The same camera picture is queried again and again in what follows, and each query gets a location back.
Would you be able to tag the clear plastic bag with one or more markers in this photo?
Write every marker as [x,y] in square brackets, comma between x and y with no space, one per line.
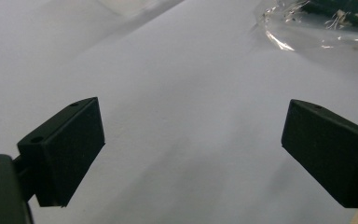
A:
[320,31]

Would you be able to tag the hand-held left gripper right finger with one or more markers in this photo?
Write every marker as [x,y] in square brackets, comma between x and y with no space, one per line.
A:
[329,152]

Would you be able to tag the dark cloth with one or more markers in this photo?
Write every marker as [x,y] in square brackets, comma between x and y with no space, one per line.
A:
[348,9]

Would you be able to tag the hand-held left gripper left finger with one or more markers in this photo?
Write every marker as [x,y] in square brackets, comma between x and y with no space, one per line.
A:
[65,149]

